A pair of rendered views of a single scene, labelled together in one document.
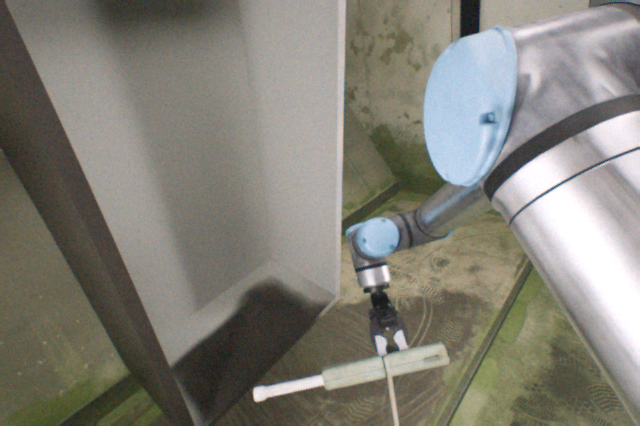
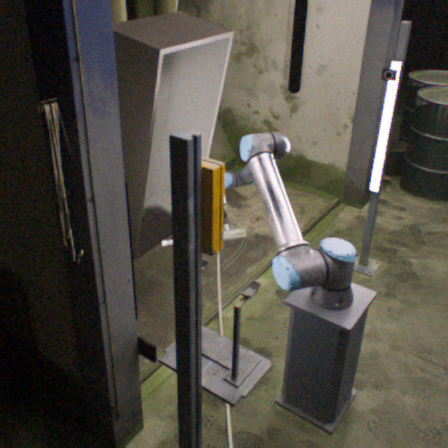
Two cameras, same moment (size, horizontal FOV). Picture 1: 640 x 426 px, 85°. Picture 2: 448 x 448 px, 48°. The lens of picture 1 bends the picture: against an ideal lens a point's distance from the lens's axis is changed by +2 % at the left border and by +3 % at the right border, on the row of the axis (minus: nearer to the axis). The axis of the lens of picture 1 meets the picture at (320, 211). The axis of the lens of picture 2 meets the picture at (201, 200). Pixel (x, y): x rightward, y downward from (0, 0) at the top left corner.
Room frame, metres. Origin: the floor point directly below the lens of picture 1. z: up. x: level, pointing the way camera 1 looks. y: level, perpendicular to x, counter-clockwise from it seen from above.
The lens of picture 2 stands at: (-1.82, 0.45, 2.06)
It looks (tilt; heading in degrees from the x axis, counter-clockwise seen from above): 28 degrees down; 350
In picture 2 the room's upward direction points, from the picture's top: straight up
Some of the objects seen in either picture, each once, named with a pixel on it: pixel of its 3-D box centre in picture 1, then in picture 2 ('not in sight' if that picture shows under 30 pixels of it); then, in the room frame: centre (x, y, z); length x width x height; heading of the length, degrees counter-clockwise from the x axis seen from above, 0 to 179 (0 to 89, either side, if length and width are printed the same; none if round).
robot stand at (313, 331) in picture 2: not in sight; (323, 350); (-0.16, -0.43, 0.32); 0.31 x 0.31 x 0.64; 43
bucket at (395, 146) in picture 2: not in sight; (392, 158); (2.33, -2.18, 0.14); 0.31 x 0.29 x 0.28; 133
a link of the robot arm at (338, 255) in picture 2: not in sight; (334, 262); (-0.16, -0.42, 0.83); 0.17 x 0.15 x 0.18; 99
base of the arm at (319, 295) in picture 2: not in sight; (332, 287); (-0.16, -0.43, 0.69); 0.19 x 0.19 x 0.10
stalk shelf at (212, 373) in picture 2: not in sight; (214, 361); (-0.59, 0.19, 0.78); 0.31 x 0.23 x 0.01; 43
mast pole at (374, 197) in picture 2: not in sight; (381, 158); (0.87, -1.18, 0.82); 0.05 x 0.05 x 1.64; 43
